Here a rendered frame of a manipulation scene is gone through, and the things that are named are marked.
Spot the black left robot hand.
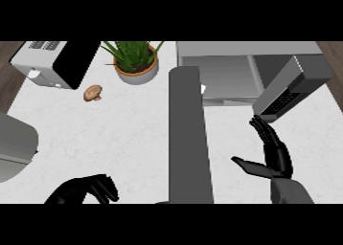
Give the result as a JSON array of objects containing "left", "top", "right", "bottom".
[{"left": 43, "top": 173, "right": 120, "bottom": 205}]

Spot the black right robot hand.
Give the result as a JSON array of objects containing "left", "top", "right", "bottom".
[{"left": 231, "top": 114, "right": 294, "bottom": 180}]

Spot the grey microwave body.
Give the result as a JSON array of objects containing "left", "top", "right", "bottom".
[{"left": 176, "top": 41, "right": 336, "bottom": 124}]

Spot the grey rounded appliance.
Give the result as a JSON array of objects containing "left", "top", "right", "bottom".
[{"left": 0, "top": 107, "right": 41, "bottom": 186}]

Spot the brown mushroom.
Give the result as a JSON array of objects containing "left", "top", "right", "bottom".
[{"left": 83, "top": 84, "right": 104, "bottom": 102}]

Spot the white toaster oven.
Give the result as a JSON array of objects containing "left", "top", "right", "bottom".
[{"left": 10, "top": 41, "right": 102, "bottom": 91}]

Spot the potted green plant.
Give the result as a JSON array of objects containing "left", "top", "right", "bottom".
[{"left": 100, "top": 41, "right": 166, "bottom": 86}]

